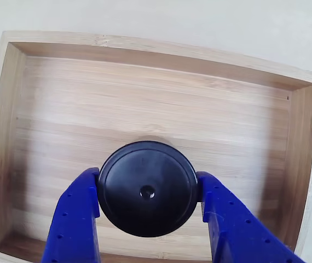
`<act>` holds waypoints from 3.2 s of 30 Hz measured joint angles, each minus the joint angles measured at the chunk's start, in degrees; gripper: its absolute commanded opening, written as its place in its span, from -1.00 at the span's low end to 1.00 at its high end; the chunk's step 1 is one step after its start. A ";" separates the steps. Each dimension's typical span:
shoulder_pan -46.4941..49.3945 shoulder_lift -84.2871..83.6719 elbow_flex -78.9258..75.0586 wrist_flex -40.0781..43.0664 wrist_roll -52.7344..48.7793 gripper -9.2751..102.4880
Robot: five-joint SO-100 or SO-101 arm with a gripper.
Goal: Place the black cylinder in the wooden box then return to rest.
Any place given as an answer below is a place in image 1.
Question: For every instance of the wooden box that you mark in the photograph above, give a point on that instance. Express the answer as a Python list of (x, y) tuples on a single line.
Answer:
[(145, 104)]

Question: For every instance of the black cylinder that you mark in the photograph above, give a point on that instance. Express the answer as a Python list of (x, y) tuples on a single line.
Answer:
[(147, 191)]

